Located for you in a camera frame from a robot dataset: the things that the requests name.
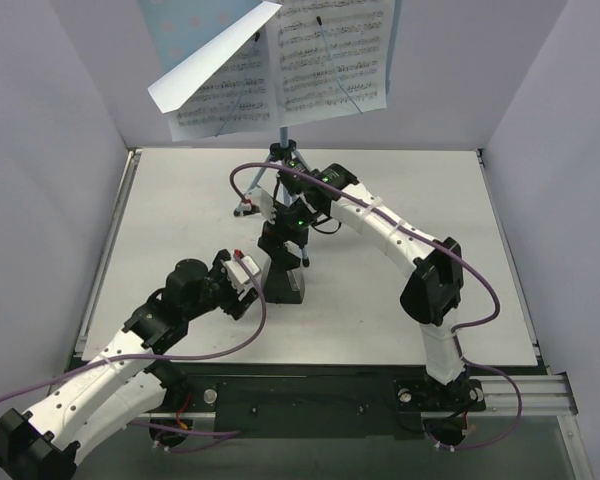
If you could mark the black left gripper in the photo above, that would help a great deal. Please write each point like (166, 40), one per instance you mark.
(237, 299)

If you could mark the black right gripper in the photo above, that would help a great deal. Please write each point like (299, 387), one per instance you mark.
(280, 248)

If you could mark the black metronome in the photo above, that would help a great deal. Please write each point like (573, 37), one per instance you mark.
(283, 286)

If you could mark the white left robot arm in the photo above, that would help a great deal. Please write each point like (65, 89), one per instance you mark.
(130, 376)

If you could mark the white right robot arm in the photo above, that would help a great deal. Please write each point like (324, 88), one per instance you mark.
(432, 267)

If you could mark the sheet music booklet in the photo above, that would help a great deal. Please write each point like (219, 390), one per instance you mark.
(249, 66)

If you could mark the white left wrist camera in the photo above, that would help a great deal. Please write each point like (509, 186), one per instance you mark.
(240, 270)

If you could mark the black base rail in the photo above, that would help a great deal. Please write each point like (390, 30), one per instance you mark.
(322, 402)

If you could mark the aluminium frame rail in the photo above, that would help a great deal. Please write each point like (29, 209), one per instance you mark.
(542, 396)

